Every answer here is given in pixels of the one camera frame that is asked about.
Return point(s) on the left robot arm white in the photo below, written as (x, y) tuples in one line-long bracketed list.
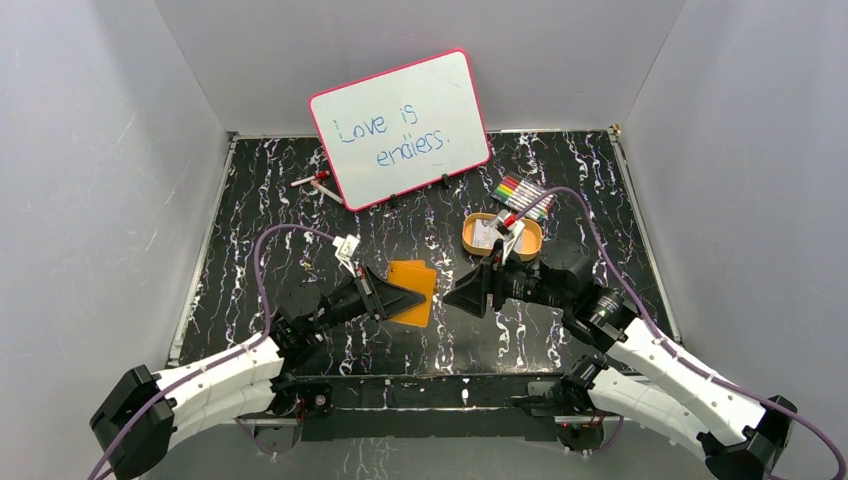
[(148, 413)]

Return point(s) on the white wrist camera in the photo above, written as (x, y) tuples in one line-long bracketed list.
[(345, 250), (502, 221)]

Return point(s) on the orange oval tray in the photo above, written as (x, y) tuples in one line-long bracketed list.
[(532, 244)]

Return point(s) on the orange leather card holder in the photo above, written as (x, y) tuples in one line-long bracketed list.
[(415, 276)]

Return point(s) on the pack of coloured markers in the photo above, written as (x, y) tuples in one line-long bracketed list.
[(517, 192)]

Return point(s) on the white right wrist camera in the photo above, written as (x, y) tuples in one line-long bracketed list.
[(502, 221)]

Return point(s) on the white marker brown tip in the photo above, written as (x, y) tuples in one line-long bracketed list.
[(327, 192)]

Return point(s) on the credit card in tray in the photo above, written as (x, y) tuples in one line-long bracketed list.
[(484, 234), (515, 236)]

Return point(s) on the white marker red cap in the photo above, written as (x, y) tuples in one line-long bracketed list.
[(320, 175)]

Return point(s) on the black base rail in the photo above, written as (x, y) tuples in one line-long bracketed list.
[(430, 397)]

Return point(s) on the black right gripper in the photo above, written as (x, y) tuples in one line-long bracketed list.
[(471, 291)]

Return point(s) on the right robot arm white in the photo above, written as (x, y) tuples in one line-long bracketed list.
[(736, 437)]

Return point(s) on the pink framed whiteboard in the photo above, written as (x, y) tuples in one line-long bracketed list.
[(403, 129)]

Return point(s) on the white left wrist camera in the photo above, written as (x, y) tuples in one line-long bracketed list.
[(345, 250)]

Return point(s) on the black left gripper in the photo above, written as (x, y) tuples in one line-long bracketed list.
[(370, 295)]

